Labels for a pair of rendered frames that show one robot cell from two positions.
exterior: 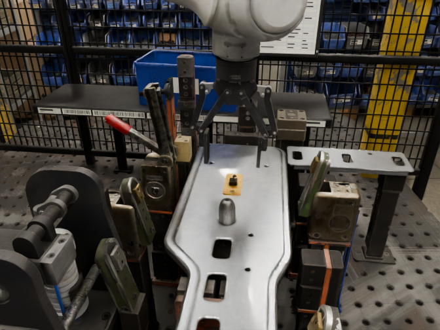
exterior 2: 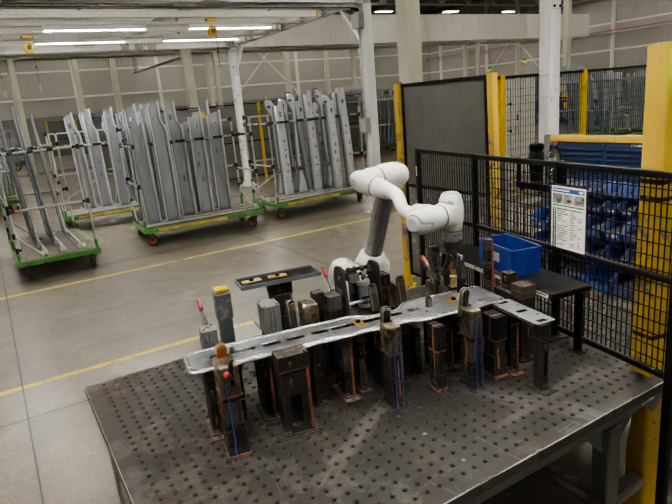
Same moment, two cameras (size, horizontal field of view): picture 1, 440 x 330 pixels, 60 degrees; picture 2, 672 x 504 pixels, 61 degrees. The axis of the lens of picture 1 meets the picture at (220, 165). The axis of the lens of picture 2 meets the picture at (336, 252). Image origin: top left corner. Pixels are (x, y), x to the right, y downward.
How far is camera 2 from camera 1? 2.13 m
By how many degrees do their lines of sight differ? 59
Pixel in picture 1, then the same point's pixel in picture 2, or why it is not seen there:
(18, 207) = not seen: hidden behind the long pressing
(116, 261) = (371, 290)
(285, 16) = (413, 228)
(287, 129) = (514, 290)
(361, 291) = (504, 391)
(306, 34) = (579, 240)
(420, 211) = (623, 395)
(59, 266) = (352, 278)
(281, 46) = (566, 245)
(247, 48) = (447, 237)
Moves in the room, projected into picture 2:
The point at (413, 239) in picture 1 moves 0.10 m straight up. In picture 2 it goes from (581, 397) to (582, 374)
